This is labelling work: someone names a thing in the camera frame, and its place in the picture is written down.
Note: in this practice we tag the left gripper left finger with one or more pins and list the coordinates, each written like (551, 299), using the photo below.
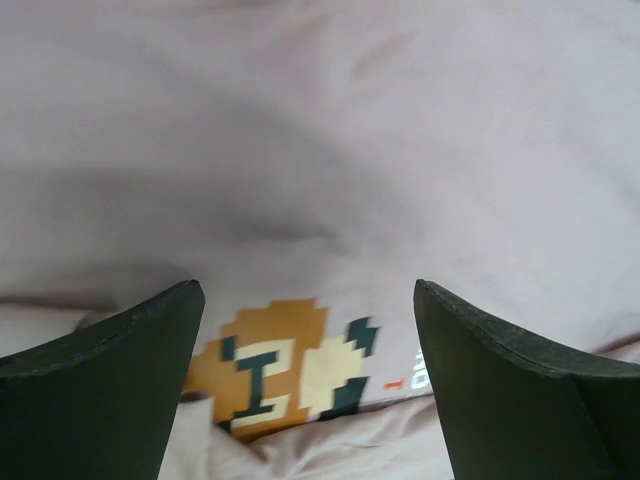
(100, 403)

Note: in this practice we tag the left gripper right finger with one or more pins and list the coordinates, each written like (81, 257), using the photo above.
(514, 405)

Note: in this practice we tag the dusty pink graphic t-shirt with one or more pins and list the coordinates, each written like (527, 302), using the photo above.
(308, 162)

